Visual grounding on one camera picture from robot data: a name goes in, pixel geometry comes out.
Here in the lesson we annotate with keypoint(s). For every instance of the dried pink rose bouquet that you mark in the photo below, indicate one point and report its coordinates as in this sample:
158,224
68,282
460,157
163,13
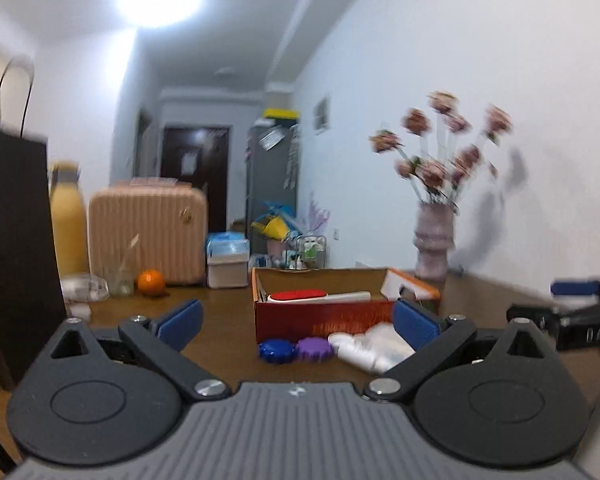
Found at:
442,169

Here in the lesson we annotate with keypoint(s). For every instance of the purple plastic gear cap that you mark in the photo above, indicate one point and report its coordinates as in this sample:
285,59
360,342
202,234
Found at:
314,349

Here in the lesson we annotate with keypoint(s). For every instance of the blue tissue pack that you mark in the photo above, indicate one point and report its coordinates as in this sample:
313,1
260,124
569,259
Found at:
227,244

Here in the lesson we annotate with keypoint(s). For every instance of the pink textured vase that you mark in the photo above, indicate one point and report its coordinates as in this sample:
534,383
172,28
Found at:
433,239

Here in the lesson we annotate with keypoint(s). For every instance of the blue plastic gear cap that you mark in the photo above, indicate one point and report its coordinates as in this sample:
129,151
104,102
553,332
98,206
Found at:
277,351

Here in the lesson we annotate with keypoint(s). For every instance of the yellow blue bag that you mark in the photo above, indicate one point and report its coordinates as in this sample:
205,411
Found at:
277,223

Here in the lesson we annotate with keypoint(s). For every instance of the orange red cardboard box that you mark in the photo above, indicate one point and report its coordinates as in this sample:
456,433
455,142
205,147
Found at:
297,321

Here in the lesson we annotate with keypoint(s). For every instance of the pink ribbed suitcase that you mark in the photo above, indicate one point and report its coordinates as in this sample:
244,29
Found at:
152,226

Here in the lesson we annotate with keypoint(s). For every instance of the black paper bag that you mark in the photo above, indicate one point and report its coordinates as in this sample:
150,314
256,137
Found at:
31,304

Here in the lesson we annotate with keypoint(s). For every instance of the white plastic bottle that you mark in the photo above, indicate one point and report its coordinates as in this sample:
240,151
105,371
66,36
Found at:
377,350

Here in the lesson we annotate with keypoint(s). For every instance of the orange fruit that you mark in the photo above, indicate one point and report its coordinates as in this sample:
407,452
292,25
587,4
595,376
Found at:
151,283

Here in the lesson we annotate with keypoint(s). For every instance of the wire storage rack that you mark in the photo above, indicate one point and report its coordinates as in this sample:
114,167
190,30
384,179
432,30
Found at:
304,251

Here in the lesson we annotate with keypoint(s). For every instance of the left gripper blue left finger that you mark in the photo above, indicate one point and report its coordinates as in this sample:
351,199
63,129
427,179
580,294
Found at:
158,343

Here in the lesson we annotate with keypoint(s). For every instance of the yellow thermos jug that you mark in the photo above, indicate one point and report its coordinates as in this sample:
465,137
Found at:
69,219

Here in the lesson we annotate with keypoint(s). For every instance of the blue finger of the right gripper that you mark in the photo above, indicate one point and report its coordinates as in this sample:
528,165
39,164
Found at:
572,288

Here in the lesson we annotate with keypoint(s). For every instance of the red white lint brush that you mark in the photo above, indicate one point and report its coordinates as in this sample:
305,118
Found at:
317,296

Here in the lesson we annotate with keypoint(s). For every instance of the dark brown door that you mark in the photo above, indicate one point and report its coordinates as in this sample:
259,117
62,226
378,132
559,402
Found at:
199,155

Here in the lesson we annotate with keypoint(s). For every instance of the clear glass jar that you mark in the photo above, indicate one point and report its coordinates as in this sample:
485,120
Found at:
120,278

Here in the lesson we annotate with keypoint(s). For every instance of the yellow box on fridge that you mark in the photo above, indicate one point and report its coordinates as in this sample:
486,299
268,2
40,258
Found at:
280,113

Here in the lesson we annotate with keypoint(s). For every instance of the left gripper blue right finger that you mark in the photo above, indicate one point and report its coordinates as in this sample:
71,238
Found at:
437,344

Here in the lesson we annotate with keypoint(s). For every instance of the grey refrigerator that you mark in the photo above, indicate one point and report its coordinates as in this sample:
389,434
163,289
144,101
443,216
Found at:
272,164

